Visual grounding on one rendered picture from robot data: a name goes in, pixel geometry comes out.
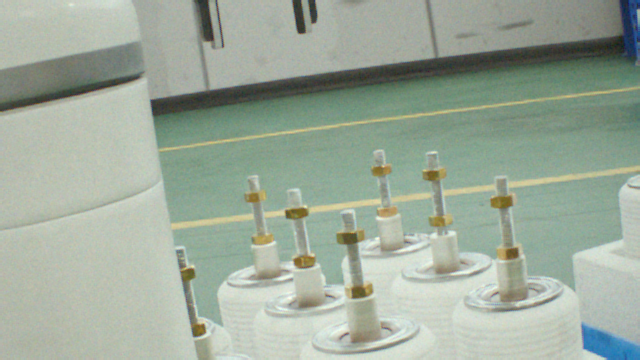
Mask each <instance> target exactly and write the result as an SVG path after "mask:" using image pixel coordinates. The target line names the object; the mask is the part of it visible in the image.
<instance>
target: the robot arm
mask: <svg viewBox="0 0 640 360"><path fill-rule="evenodd" d="M192 1H194V3H195V4H196V7H197V13H198V15H197V18H198V23H199V30H200V36H201V37H202V39H203V41H204V42H209V41H210V46H211V48H212V49H219V48H223V47H224V43H223V37H222V31H221V30H222V25H221V19H220V13H219V7H218V1H217V0H192ZM292 1H293V7H294V14H295V20H296V26H297V31H298V33H299V34H305V33H311V32H312V24H314V23H316V22H317V17H318V15H317V10H316V3H315V0H292ZM139 28H140V27H139V23H138V19H137V14H136V10H135V8H134V6H133V4H132V0H0V360H197V354H196V349H195V343H194V341H193V338H192V332H191V326H190V321H189V315H188V310H187V304H186V299H185V296H184V293H183V288H182V282H181V276H180V270H179V265H178V259H177V254H176V248H175V241H174V236H173V232H172V230H171V225H170V219H169V214H168V207H167V202H166V196H165V191H164V185H163V179H162V170H161V165H160V159H159V154H158V147H157V141H156V136H155V130H154V125H153V120H154V119H153V112H152V107H151V101H150V96H149V90H148V85H147V79H146V77H144V76H140V75H143V74H144V73H145V65H144V64H145V59H144V54H143V48H142V42H141V36H140V31H139Z"/></svg>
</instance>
